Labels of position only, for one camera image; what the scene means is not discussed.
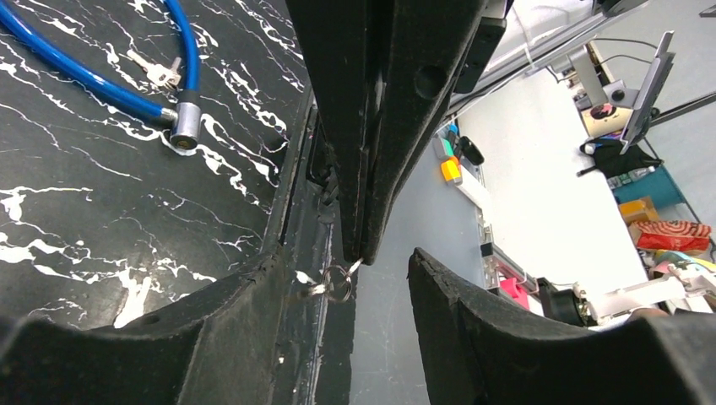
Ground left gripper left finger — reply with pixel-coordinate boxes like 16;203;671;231
0;254;359;405

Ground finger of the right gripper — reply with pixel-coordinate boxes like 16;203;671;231
286;1;392;263
361;1;487;265

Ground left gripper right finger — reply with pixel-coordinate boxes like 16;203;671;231
407;248;715;404

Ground small key with ring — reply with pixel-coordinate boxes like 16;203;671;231
297;258;363;303

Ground keys inside blue lock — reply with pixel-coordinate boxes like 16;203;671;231
127;50;182;88

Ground black bag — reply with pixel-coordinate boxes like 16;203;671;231
577;138;663;179

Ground red patterned bag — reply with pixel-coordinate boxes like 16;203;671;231
628;220;713;255

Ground monitor on stand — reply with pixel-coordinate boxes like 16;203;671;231
567;30;675;154

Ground teal bin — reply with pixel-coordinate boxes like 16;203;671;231
612;165;686;209

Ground blue cable bike lock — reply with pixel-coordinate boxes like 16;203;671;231
1;1;202;151

